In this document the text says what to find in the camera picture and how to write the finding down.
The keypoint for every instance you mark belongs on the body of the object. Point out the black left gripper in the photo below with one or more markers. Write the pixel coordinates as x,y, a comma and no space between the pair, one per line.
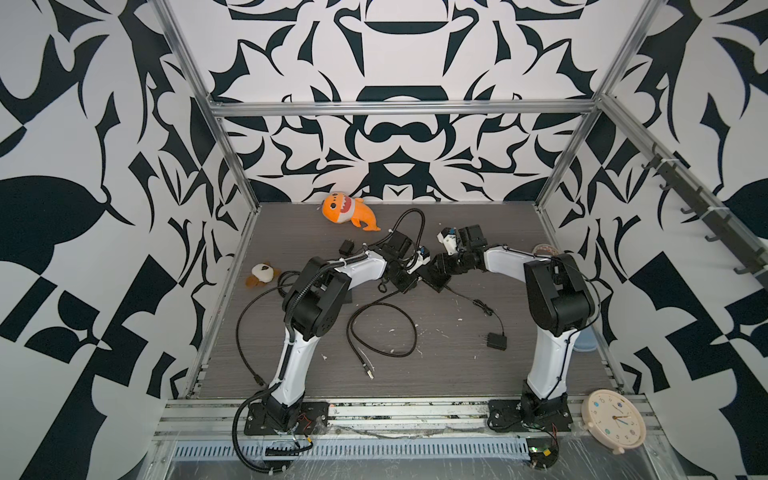
405,287

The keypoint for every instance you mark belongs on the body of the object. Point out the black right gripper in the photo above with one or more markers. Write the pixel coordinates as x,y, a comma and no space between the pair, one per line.
447,257

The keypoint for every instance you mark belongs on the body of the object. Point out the white double-sided tape roll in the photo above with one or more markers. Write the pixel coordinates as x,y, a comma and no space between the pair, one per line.
544,249

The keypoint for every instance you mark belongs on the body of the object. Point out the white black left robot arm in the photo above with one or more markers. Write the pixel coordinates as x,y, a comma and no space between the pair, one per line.
313,305

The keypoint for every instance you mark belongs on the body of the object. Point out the orange plush fish toy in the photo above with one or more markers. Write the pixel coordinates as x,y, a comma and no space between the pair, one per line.
341,208

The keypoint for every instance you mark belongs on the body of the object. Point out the small brown plush toy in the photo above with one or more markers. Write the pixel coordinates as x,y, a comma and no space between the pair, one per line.
261,274

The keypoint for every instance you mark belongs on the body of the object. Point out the aluminium frame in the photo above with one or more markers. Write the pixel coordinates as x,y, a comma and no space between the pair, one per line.
555,102

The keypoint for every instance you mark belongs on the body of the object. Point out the blue glasses case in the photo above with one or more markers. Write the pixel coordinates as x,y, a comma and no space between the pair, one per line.
586,341

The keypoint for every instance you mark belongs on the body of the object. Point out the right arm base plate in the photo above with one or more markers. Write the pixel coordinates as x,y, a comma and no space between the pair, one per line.
529,413

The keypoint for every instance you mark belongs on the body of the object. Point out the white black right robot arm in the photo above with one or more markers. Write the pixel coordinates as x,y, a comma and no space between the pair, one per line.
559,299

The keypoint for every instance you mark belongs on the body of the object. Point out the grey wall hook rail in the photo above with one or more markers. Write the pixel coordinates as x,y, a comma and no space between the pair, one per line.
702,204

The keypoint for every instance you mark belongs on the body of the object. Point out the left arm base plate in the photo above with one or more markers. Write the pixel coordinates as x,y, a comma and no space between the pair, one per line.
303,418

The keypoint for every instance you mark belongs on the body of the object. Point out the cream round wall clock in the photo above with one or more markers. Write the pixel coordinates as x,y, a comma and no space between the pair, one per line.
613,420

